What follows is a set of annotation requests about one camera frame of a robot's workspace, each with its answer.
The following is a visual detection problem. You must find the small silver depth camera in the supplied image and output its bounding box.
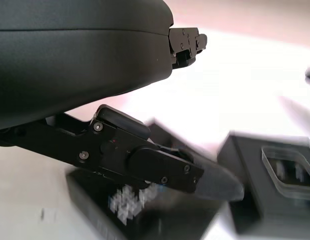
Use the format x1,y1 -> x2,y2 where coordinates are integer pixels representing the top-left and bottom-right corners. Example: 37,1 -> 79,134
260,144 -> 310,200

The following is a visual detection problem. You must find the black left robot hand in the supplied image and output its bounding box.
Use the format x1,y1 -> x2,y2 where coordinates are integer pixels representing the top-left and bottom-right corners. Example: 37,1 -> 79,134
0,0 -> 245,203

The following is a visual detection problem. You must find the black open camera box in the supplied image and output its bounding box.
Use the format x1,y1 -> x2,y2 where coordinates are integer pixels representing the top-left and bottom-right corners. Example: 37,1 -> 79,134
216,129 -> 310,236

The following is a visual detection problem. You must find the black RealSense box lid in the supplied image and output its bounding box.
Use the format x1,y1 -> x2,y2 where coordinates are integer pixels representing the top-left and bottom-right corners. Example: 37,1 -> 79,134
65,117 -> 229,240

